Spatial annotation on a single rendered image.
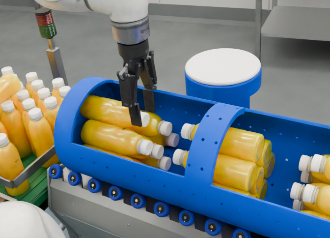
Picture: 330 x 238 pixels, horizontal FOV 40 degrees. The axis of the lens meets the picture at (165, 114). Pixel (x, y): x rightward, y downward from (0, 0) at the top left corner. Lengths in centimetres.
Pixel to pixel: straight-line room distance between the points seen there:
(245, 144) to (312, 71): 281
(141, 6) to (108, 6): 7
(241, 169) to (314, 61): 299
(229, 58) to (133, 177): 77
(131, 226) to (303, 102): 233
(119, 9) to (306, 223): 60
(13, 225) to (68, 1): 54
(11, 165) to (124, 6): 63
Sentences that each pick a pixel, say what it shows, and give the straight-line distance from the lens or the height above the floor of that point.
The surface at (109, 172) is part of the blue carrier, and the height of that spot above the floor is 108.
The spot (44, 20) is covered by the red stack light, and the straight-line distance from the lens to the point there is 181.
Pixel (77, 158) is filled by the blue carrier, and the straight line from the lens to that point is 125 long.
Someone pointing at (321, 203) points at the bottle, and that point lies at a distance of 104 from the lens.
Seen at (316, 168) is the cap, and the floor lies 116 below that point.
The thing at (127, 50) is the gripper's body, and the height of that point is 138.
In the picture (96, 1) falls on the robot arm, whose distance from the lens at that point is 106.
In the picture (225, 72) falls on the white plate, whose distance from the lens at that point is 167.
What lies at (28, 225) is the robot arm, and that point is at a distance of 74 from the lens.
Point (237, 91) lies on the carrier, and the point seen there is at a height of 100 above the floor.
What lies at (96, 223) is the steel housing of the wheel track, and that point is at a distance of 141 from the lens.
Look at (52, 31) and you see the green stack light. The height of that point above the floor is 118.
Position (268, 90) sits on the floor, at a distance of 358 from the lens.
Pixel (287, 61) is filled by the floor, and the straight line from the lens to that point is 400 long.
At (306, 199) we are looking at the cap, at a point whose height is 111.
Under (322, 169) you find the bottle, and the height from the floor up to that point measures 115.
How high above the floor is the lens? 184
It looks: 33 degrees down
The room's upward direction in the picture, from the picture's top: 7 degrees counter-clockwise
